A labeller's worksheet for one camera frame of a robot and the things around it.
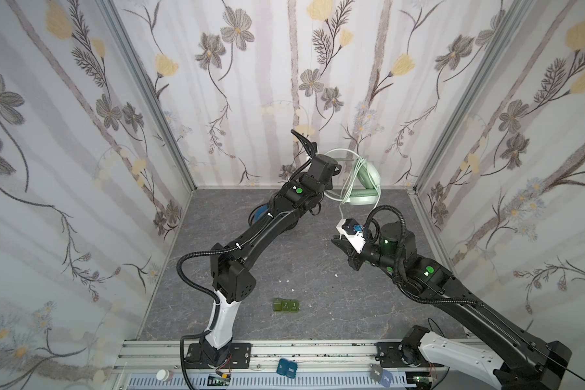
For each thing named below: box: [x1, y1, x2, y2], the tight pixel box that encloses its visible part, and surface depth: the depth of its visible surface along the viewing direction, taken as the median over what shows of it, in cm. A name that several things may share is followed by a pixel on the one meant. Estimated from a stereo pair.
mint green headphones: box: [324, 148, 382, 206], surface depth 76 cm
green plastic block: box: [272, 297, 300, 313], surface depth 84 cm
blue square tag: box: [276, 358, 299, 379], surface depth 72 cm
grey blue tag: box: [369, 364, 393, 388], surface depth 71 cm
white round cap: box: [156, 368, 170, 382], surface depth 69 cm
